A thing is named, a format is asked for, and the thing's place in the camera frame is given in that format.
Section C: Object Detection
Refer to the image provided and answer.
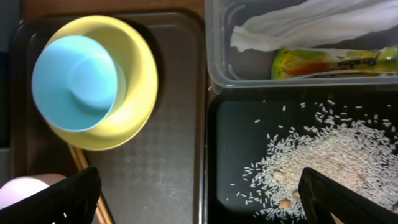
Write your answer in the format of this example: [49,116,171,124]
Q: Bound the white napkin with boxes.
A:
[230,0,397,52]

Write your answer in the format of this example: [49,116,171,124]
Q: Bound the yellow round plate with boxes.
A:
[47,16,158,151]

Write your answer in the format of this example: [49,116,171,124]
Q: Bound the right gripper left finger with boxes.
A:
[1,167,101,224]

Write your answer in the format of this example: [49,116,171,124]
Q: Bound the clear plastic waste bin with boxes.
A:
[205,0,397,93]

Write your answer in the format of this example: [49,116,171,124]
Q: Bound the brown plastic serving tray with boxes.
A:
[10,11,206,223]

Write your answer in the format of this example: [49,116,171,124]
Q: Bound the spilled rice pile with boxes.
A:
[236,100,397,223]

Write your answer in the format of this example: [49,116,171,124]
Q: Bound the wooden chopstick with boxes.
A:
[75,148,114,224]
[68,145,108,224]

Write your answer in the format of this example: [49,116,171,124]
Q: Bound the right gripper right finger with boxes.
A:
[298,167,397,224]

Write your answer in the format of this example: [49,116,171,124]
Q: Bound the white bowl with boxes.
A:
[0,174,66,209]

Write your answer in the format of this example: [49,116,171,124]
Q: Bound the light blue bowl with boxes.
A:
[32,35,126,133]

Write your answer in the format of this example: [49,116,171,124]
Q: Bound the black waste tray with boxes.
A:
[204,87,397,224]

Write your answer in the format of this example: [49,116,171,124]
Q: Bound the yellow green wrapper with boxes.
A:
[271,45,397,80]

